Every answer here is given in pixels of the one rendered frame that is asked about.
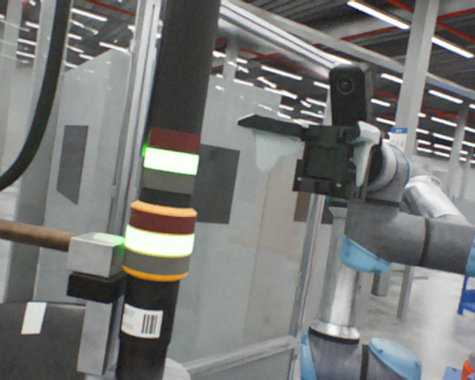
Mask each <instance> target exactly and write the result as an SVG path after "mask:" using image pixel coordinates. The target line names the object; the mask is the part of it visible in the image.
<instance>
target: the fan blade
mask: <svg viewBox="0 0 475 380"><path fill-rule="evenodd" d="M28 303H46V306H45V309H44V315H43V319H42V322H41V329H40V332H34V333H22V331H23V325H24V320H25V316H26V309H27V305H28ZM85 308H86V305H83V304H77V303H68V302H6V303H0V380H84V374H85V372H80V371H78V370H77V368H78V358H79V351H80V346H81V335H82V330H83V324H84V313H85Z"/></svg>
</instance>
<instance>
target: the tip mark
mask: <svg viewBox="0 0 475 380"><path fill-rule="evenodd" d="M45 306H46V303H28V305H27V309H26V316H25V320H24V325H23V331H22V333H39V332H40V329H41V322H42V319H43V315H44V309H45Z"/></svg>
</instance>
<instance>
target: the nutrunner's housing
mask: <svg viewBox="0 0 475 380"><path fill-rule="evenodd" d="M179 282H180V279H178V280H149V279H145V278H140V277H135V276H133V275H131V274H128V273H127V283H126V289H125V294H124V298H123V305H122V310H121V321H120V326H119V331H118V340H119V341H120V342H119V348H118V358H117V363H116V369H115V377H116V378H117V380H162V379H163V378H164V370H165V365H166V360H167V350H168V345H169V344H170V343H171V339H172V333H173V324H174V318H175V313H176V303H177V297H178V292H179Z"/></svg>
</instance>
